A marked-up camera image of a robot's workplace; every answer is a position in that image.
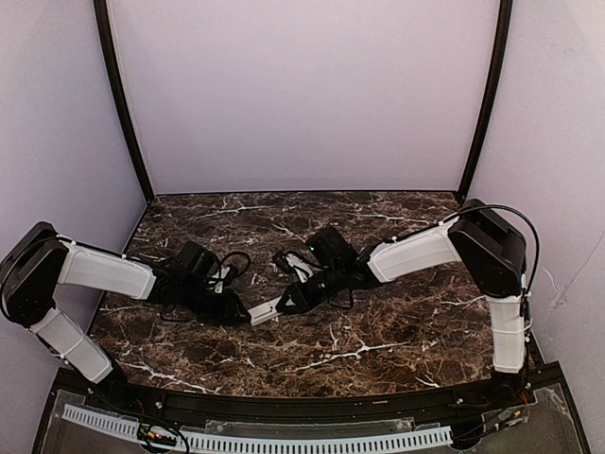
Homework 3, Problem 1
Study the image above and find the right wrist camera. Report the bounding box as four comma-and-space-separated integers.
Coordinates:
272, 251, 314, 283

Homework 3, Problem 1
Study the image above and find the white slotted cable duct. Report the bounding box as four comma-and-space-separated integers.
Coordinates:
61, 404, 453, 453

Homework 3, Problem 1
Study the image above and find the right black frame post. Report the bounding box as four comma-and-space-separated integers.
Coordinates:
456, 0, 513, 204

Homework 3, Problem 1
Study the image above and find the black front rail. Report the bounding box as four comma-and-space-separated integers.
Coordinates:
85, 380, 524, 427

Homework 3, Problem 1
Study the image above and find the left black frame post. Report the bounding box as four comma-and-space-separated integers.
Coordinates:
93, 0, 155, 204

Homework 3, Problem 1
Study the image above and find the black frame post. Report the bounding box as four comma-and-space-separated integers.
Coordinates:
456, 0, 513, 204
93, 0, 155, 204

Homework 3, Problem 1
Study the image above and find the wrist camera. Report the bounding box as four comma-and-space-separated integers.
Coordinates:
206, 251, 251, 293
272, 251, 314, 283

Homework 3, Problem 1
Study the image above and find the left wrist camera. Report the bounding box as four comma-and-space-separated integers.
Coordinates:
206, 251, 251, 293

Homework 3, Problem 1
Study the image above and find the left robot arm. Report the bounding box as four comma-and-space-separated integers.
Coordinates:
1, 221, 251, 385

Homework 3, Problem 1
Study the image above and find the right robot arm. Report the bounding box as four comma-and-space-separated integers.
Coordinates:
275, 199, 539, 375

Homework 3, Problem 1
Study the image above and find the white remote control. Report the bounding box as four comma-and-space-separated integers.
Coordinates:
249, 298, 281, 326

